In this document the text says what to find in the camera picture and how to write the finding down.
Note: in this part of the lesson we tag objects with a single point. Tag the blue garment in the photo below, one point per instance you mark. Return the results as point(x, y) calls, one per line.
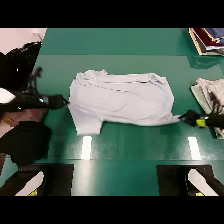
point(216, 32)

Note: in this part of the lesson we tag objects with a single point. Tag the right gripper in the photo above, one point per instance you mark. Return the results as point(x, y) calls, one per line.
point(191, 118)

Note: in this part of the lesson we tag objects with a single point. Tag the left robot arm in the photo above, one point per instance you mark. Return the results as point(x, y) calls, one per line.
point(26, 102)

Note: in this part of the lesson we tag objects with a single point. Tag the white T-shirt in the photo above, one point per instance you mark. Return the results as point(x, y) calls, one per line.
point(126, 100)

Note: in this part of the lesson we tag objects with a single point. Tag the brown garment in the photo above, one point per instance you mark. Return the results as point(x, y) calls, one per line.
point(28, 116)

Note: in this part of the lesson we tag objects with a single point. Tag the pale green garment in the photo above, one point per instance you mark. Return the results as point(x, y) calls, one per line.
point(200, 96)

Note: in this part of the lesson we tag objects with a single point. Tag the dark red garment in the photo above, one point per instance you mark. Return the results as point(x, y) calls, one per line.
point(206, 36)

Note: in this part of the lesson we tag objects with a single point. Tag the black garment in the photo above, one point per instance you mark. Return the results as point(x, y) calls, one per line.
point(25, 141)
point(16, 68)

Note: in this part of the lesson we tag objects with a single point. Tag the beige garment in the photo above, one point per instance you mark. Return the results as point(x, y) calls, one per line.
point(198, 45)

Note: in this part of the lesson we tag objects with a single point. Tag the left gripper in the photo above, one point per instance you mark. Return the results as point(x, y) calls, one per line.
point(58, 101)

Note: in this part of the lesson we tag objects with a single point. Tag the pale grey garment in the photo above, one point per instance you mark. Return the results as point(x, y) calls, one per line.
point(213, 87)

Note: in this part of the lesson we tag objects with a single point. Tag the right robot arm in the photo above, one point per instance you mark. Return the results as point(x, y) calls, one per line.
point(215, 120)

